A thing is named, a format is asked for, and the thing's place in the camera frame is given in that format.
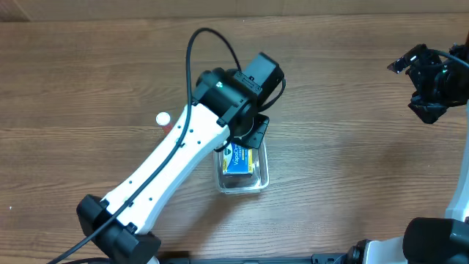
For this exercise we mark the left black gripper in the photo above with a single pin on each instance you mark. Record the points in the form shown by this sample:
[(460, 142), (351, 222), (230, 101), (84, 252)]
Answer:
[(257, 131)]

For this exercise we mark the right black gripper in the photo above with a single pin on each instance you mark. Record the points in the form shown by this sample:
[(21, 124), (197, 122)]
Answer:
[(420, 81)]

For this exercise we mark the blue VapoDrops box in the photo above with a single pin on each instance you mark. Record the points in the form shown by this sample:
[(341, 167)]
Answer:
[(237, 160)]

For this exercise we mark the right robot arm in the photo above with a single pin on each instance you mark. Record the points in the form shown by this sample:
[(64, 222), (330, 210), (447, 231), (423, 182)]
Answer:
[(426, 240)]

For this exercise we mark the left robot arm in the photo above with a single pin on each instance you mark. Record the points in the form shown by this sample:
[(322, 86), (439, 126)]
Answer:
[(226, 106)]

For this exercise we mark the clear plastic container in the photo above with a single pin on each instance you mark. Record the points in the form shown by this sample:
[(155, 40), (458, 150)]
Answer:
[(243, 184)]

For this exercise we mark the orange pill bottle white cap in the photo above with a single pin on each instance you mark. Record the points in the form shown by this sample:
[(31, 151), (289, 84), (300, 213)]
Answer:
[(163, 119)]

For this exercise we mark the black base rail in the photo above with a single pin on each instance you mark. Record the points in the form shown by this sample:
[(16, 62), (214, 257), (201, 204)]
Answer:
[(185, 258)]

